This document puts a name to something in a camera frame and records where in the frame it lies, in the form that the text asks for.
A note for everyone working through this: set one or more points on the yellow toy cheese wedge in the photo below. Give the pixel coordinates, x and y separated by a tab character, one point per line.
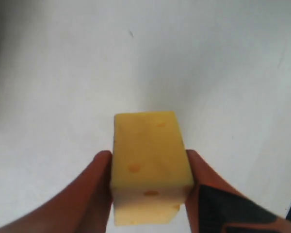
151	176

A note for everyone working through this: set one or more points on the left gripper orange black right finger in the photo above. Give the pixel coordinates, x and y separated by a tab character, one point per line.
214	206

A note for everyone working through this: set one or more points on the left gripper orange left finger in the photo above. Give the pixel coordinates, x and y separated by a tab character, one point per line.
82	207

